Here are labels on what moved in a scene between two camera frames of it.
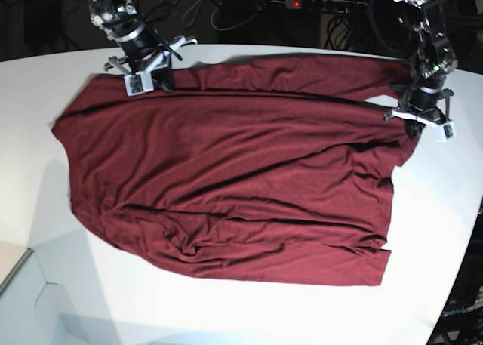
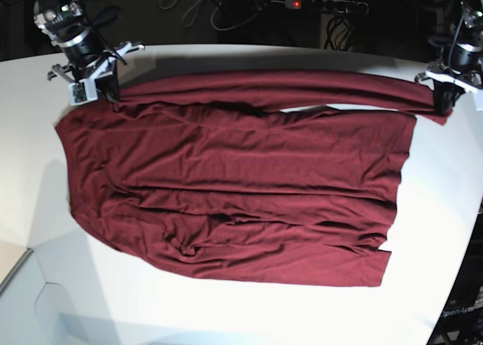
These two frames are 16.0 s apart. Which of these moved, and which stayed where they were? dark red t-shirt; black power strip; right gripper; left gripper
Moved: right gripper; left gripper
Stayed: dark red t-shirt; black power strip
